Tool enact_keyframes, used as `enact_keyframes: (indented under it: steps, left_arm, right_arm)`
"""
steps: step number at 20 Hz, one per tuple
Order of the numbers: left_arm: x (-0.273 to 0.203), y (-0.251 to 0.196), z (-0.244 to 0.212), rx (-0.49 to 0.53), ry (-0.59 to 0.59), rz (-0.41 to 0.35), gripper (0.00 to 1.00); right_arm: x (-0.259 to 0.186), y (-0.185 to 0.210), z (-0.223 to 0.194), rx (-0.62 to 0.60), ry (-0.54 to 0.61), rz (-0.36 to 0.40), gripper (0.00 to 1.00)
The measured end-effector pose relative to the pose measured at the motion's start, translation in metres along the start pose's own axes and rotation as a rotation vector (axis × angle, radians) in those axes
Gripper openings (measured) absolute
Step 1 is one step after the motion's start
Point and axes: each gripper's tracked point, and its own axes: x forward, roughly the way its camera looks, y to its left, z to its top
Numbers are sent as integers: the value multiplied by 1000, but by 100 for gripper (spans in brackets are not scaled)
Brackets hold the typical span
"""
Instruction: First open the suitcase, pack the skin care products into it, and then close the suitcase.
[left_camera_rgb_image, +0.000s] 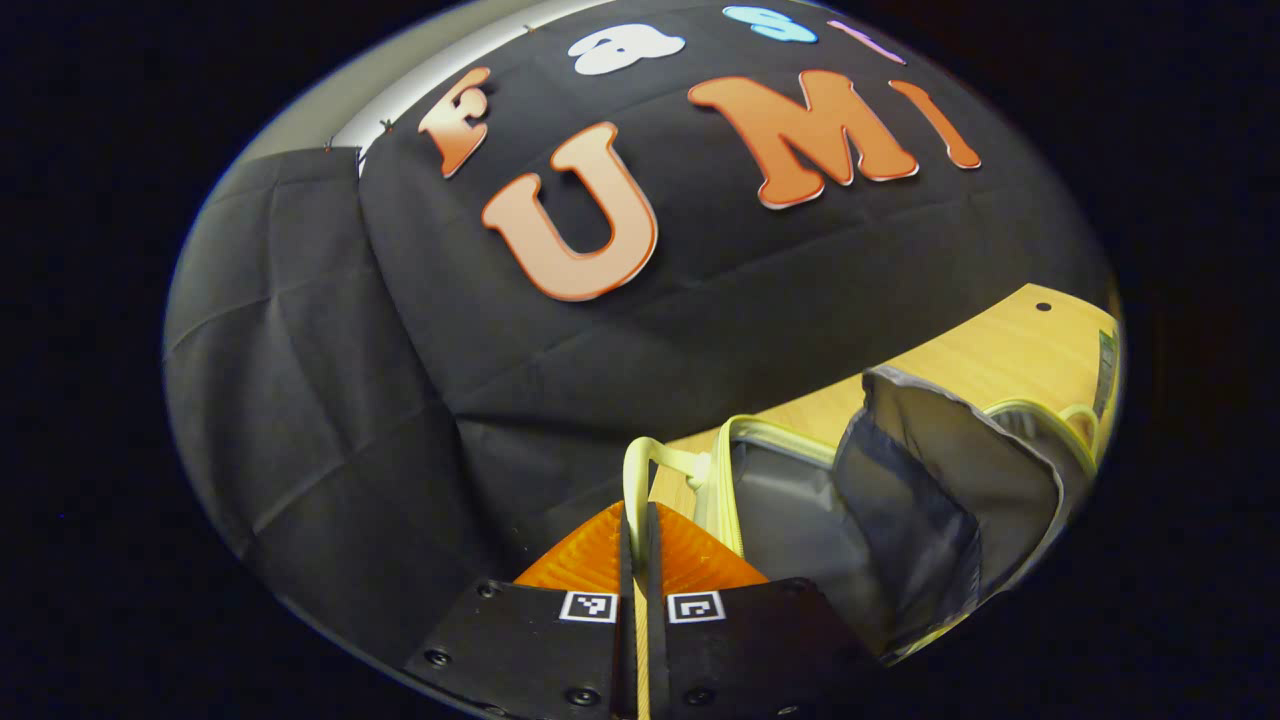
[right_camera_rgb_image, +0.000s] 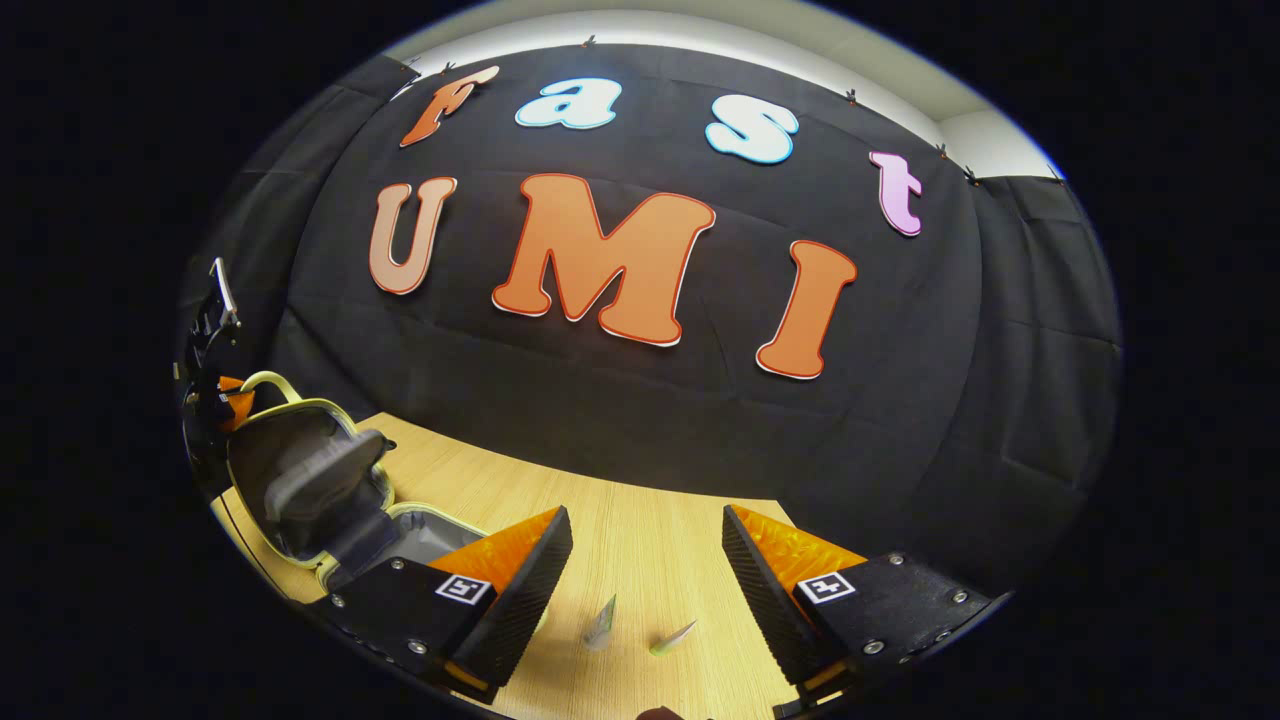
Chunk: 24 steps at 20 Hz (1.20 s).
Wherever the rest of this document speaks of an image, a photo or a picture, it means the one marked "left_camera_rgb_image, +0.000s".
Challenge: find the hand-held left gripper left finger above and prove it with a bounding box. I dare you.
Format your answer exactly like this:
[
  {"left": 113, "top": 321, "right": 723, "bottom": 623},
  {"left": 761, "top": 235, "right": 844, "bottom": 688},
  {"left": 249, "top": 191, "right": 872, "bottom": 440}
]
[{"left": 405, "top": 500, "right": 639, "bottom": 720}]

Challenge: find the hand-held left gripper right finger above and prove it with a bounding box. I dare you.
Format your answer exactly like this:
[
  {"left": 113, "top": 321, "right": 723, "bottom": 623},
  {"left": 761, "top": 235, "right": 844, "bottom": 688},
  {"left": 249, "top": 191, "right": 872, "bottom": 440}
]
[{"left": 645, "top": 500, "right": 891, "bottom": 720}]

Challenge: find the pale yellow suitcase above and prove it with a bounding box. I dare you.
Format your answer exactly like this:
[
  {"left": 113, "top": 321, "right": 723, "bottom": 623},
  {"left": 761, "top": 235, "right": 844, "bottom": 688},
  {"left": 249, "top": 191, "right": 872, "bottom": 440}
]
[{"left": 622, "top": 365, "right": 1101, "bottom": 720}]

